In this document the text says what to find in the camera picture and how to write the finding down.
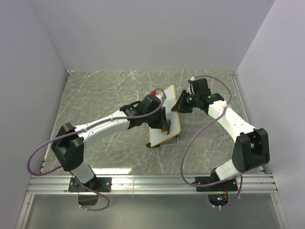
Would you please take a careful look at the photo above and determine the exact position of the yellow bone-shaped eraser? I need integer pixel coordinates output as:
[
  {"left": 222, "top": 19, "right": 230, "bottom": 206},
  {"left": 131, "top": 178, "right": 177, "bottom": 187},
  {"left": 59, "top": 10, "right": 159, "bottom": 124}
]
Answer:
[{"left": 161, "top": 120, "right": 171, "bottom": 135}]

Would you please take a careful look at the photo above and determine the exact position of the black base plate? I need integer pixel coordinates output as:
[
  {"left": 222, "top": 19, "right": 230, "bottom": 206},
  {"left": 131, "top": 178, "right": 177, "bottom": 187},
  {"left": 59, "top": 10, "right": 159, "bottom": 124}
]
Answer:
[
  {"left": 68, "top": 177, "right": 112, "bottom": 192},
  {"left": 194, "top": 176, "right": 238, "bottom": 192}
]

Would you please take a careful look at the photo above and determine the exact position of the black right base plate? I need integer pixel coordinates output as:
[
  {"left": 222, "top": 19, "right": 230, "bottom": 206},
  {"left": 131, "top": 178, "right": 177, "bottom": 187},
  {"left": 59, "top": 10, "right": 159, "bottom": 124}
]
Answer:
[{"left": 194, "top": 176, "right": 238, "bottom": 192}]

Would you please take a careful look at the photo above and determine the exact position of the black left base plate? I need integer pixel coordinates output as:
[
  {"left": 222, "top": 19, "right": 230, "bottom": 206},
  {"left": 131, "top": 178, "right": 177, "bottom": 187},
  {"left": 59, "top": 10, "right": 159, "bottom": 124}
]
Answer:
[{"left": 68, "top": 177, "right": 112, "bottom": 192}]

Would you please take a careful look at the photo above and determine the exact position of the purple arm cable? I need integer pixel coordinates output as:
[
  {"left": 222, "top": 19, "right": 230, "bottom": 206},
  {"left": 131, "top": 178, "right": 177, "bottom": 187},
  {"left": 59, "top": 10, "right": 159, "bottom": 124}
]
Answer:
[
  {"left": 26, "top": 87, "right": 167, "bottom": 212},
  {"left": 180, "top": 75, "right": 244, "bottom": 208}
]

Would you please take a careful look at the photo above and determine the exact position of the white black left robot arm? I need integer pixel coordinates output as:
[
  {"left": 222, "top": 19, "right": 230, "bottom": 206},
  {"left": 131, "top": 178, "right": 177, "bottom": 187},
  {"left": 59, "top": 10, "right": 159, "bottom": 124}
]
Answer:
[{"left": 51, "top": 97, "right": 173, "bottom": 192}]

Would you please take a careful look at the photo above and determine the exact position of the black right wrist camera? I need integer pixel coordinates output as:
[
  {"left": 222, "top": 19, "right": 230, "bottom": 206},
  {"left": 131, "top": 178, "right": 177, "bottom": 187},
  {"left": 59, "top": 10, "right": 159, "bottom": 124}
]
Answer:
[{"left": 192, "top": 78, "right": 211, "bottom": 97}]

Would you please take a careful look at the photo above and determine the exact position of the yellow-framed whiteboard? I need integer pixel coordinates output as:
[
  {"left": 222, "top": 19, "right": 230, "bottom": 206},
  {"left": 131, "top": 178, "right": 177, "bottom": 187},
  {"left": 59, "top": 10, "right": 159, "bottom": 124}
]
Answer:
[{"left": 146, "top": 84, "right": 181, "bottom": 148}]

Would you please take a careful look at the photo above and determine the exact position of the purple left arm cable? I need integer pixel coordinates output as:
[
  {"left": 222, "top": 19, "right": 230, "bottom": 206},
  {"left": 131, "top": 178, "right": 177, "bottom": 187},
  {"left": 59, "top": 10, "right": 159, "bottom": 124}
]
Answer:
[{"left": 26, "top": 87, "right": 167, "bottom": 212}]

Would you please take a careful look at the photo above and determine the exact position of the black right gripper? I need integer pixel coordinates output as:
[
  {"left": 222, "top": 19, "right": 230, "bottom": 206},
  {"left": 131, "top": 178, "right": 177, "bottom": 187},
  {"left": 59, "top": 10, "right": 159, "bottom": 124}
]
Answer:
[{"left": 171, "top": 90, "right": 199, "bottom": 115}]

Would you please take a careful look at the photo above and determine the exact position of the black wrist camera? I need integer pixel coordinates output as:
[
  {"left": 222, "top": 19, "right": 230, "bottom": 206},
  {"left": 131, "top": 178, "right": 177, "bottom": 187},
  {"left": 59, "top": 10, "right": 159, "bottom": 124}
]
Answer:
[
  {"left": 139, "top": 94, "right": 161, "bottom": 113},
  {"left": 192, "top": 78, "right": 211, "bottom": 97}
]

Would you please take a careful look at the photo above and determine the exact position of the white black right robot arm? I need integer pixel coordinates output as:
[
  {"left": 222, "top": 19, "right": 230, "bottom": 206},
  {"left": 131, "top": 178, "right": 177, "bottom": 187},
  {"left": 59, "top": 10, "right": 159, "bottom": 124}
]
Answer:
[{"left": 172, "top": 90, "right": 270, "bottom": 191}]

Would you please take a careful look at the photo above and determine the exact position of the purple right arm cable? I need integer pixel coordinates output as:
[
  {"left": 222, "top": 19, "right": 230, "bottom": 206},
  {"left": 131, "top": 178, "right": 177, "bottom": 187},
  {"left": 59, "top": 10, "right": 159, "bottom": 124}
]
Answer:
[{"left": 180, "top": 75, "right": 244, "bottom": 208}]

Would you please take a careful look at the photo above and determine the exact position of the aluminium mounting rail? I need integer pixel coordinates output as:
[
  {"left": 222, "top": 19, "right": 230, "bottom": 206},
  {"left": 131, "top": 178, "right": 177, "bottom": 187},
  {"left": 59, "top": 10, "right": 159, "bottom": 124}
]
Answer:
[{"left": 26, "top": 173, "right": 278, "bottom": 195}]

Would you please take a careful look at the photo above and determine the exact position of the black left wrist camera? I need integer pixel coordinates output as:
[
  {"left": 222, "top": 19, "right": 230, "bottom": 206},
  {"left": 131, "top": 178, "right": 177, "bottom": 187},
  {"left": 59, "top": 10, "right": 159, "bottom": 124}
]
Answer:
[{"left": 139, "top": 94, "right": 161, "bottom": 113}]

